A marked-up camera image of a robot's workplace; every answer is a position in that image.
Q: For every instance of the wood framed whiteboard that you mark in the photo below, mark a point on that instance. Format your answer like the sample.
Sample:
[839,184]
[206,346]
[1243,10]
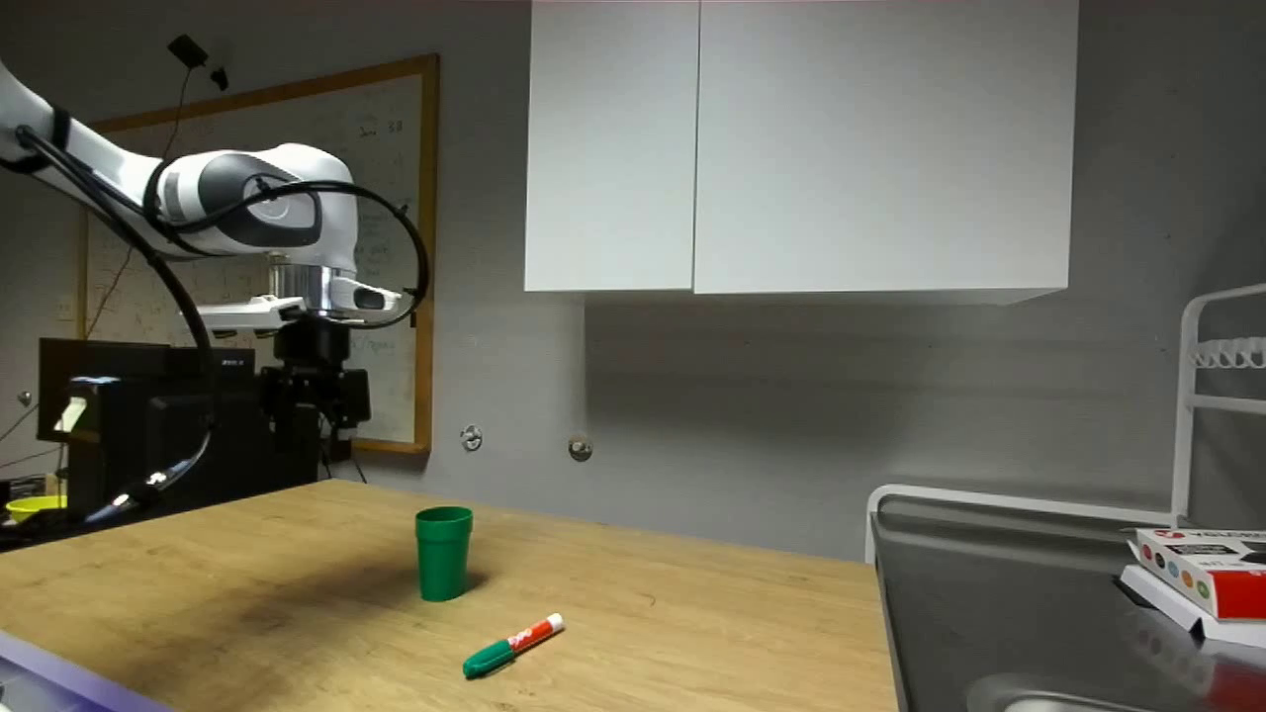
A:
[386,122]

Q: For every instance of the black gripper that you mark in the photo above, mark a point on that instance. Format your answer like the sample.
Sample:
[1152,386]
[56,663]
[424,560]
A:
[309,373]

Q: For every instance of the white wire rack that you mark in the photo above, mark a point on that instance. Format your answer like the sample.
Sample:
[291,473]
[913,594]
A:
[1194,402]

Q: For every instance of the green capped red marker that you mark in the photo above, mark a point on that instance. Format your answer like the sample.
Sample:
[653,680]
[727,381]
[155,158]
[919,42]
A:
[511,646]

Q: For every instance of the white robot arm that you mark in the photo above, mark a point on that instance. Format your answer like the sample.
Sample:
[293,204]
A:
[291,204]

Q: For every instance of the white wall cabinet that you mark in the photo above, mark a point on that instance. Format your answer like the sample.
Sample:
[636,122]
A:
[802,149]

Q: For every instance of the black equipment box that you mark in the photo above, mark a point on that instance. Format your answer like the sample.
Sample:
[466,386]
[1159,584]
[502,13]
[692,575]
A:
[136,407]

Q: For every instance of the red and white box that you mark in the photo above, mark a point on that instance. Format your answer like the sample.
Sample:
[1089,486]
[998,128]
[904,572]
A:
[1209,584]

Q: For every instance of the black wall camera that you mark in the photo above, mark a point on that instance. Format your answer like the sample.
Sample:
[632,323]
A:
[197,56]

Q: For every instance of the green plastic cup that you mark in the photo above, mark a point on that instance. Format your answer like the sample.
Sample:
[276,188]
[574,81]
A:
[442,547]

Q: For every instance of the round wall knob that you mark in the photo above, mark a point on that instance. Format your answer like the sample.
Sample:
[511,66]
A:
[581,449]

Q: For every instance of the purple edged tray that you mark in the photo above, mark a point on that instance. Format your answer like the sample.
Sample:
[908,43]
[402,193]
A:
[47,680]

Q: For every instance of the grey metal cart top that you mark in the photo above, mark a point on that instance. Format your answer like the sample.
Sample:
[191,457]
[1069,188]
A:
[1013,609]

